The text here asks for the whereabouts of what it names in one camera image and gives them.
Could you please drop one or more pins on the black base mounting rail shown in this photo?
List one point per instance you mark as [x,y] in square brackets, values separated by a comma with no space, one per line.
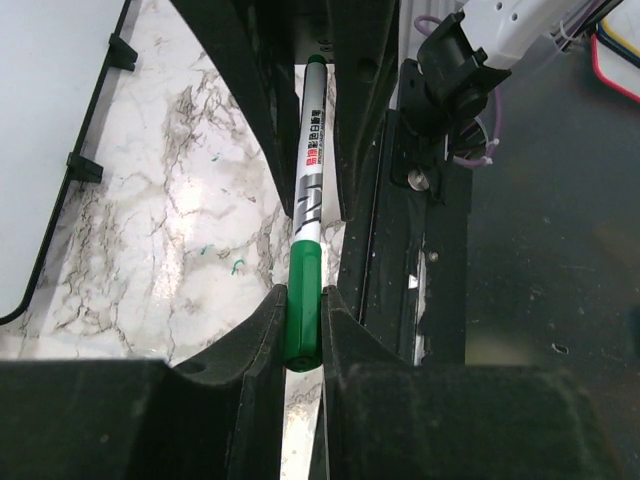
[403,269]

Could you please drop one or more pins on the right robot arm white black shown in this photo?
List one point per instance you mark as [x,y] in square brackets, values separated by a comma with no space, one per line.
[457,66]

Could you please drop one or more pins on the green marker cap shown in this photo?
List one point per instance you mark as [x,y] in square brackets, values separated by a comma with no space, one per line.
[302,340]

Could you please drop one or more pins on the white whiteboard black frame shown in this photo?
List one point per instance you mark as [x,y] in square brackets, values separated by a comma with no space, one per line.
[55,59]

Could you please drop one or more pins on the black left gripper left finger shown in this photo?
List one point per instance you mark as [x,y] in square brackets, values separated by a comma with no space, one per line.
[216,415]

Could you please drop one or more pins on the green whiteboard marker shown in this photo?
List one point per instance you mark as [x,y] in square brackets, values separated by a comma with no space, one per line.
[308,200]

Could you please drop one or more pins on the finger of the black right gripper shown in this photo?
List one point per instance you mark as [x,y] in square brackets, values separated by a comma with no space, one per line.
[249,42]
[365,50]

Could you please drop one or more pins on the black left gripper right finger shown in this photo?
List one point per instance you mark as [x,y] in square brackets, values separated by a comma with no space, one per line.
[385,419]

